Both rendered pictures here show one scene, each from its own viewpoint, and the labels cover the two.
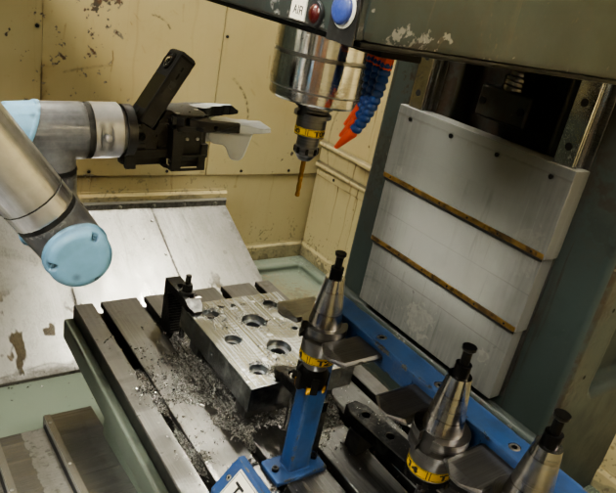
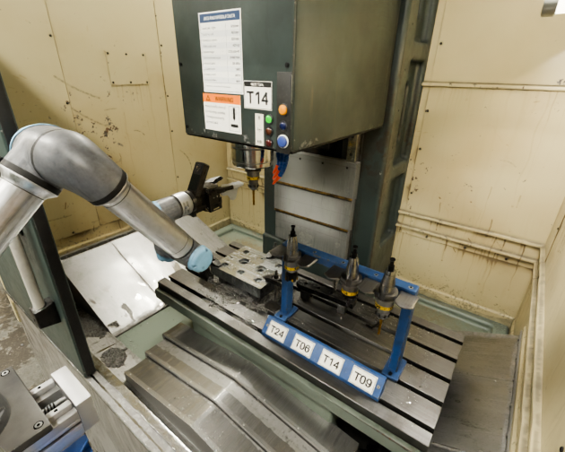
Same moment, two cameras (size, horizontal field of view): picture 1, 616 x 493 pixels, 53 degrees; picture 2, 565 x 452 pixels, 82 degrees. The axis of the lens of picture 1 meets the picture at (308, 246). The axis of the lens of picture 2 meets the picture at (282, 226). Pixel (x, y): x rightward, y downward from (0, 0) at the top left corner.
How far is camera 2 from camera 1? 34 cm
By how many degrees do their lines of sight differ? 14
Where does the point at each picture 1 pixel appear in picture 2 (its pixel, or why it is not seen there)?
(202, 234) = (187, 228)
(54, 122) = (167, 209)
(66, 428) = (177, 334)
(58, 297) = (134, 281)
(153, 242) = not seen: hidden behind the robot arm
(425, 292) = (306, 226)
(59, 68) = not seen: hidden behind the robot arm
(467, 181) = (312, 176)
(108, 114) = (184, 198)
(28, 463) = (169, 354)
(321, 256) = (242, 221)
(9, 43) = not seen: hidden behind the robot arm
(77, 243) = (201, 254)
